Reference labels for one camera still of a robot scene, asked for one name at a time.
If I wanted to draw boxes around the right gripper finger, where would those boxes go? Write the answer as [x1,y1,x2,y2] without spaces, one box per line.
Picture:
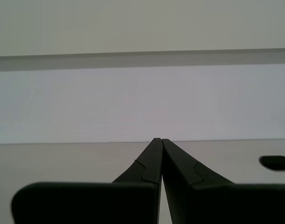
[11,137,163,224]
[161,138,285,224]

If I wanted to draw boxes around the black oval table grommet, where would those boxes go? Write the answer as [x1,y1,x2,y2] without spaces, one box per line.
[258,155,285,172]

